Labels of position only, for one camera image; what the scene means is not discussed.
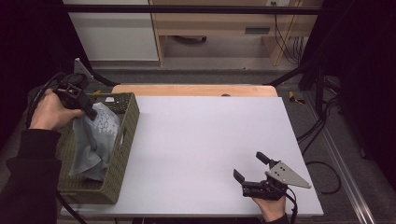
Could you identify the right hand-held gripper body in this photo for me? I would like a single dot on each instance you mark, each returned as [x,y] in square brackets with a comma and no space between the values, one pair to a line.
[274,183]

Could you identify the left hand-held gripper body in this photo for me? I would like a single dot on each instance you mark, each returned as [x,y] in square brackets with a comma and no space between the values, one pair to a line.
[72,93]

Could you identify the grey cloth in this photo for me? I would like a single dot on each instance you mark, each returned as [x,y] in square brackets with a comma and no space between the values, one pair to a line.
[93,143]

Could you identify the olive woven basket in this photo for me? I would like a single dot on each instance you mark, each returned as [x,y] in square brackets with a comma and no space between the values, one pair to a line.
[121,149]

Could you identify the person's right hand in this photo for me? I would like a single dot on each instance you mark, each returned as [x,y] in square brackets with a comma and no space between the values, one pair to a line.
[273,209]

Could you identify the person's left hand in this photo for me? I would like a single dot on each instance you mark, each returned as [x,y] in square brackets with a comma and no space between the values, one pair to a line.
[51,112]

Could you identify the yellow tool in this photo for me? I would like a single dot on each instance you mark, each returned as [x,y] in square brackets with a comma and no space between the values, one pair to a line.
[294,98]

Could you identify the white cabinet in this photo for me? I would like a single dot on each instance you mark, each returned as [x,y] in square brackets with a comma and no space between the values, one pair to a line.
[115,34]

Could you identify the black metal stand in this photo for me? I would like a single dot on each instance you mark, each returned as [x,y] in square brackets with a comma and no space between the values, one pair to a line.
[313,74]

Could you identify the wooden table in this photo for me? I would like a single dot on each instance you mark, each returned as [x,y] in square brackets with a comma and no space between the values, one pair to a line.
[193,90]

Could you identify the light wooden desk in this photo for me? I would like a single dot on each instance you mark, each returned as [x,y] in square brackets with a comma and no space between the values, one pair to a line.
[218,25]

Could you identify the metal floor rail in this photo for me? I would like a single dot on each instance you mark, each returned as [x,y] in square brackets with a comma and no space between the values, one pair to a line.
[345,174]

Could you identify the black horizontal frame bar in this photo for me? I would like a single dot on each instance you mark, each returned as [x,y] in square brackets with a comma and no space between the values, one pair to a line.
[186,9]

